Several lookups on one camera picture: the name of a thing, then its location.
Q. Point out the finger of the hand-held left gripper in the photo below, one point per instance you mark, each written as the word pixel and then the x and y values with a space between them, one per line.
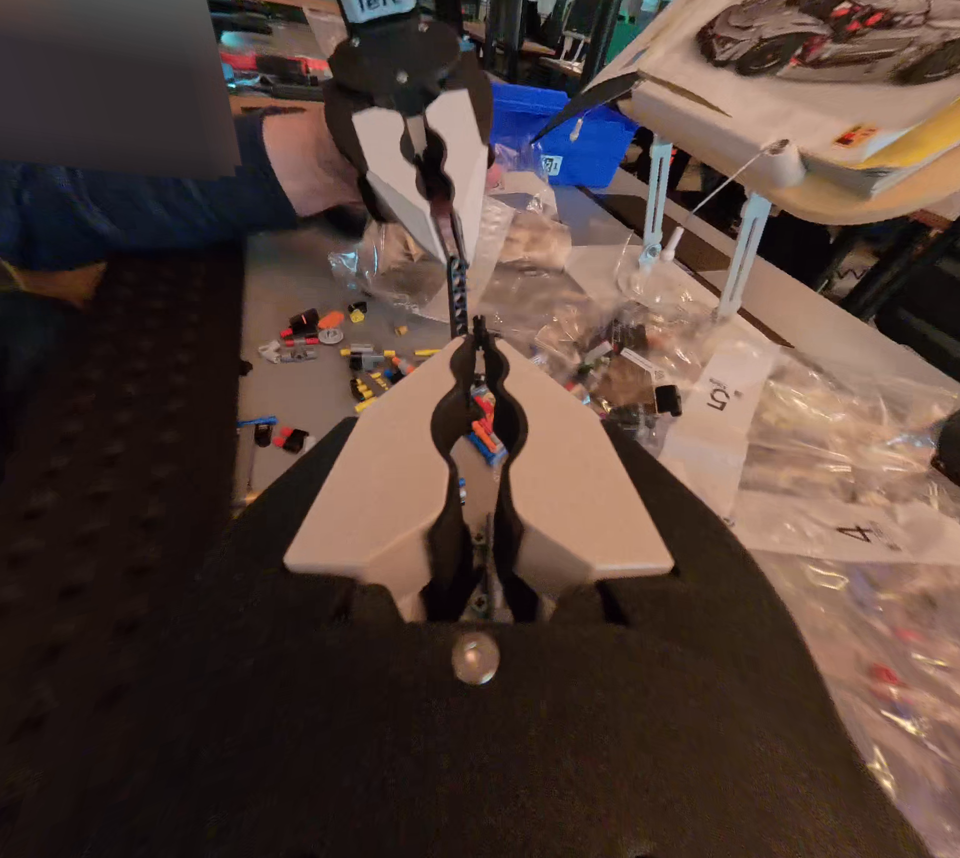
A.
pixel 469 153
pixel 382 161

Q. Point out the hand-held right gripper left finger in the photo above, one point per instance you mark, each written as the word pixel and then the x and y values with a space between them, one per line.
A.
pixel 367 498

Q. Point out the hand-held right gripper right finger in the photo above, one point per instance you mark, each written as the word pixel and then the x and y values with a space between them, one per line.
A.
pixel 585 498

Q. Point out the pile of small toy pieces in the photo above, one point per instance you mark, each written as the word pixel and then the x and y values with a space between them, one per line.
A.
pixel 487 434

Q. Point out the person's left hand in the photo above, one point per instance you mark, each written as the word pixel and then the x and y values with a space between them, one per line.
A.
pixel 315 161

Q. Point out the blue plastic bin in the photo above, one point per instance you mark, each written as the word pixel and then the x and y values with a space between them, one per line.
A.
pixel 592 153
pixel 517 105

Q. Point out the crumpled empty clear bag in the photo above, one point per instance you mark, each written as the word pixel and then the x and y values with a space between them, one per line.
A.
pixel 517 236

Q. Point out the black toy piece red pins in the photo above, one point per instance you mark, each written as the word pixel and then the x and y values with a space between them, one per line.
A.
pixel 291 439

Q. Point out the dark toy beam yellow pins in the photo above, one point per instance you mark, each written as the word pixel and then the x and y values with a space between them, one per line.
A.
pixel 367 391

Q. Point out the black chunky toy connector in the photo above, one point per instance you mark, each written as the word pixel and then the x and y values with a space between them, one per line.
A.
pixel 667 399

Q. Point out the blue toy axle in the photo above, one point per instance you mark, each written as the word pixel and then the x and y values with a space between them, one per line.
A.
pixel 257 421

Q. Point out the grey black toy block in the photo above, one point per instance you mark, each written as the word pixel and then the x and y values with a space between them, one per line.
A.
pixel 364 356

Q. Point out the black and yellow toy pin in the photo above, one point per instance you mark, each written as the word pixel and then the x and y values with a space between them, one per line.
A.
pixel 358 311

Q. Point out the grey toy connector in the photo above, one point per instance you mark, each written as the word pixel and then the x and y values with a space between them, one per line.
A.
pixel 300 354

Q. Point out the orange toy connector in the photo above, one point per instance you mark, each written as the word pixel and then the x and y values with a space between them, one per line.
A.
pixel 330 320

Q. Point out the red and grey toy pins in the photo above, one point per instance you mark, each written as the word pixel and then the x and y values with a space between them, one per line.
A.
pixel 296 338

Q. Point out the white toy connector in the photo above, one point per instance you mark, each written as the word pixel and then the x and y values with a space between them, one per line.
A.
pixel 270 350

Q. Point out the black toy piece red stripe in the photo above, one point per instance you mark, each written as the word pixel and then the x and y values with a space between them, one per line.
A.
pixel 304 320

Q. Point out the black perforated pad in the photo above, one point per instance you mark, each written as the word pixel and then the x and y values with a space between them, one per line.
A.
pixel 112 461

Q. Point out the wooden book stand white legs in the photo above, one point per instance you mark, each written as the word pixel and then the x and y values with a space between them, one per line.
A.
pixel 862 206

